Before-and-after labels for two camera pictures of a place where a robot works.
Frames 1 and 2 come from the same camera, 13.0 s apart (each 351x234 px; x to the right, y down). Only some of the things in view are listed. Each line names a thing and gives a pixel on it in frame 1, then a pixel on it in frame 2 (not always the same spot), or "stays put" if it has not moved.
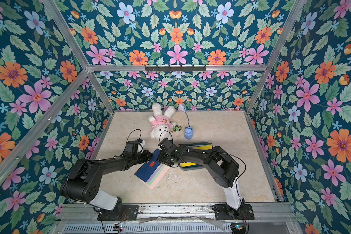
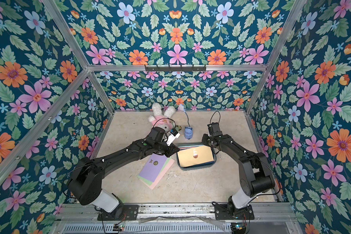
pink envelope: x=159 y=178 stays put
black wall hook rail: x=175 y=68 stays put
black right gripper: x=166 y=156 to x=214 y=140
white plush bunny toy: x=162 y=124 stays put
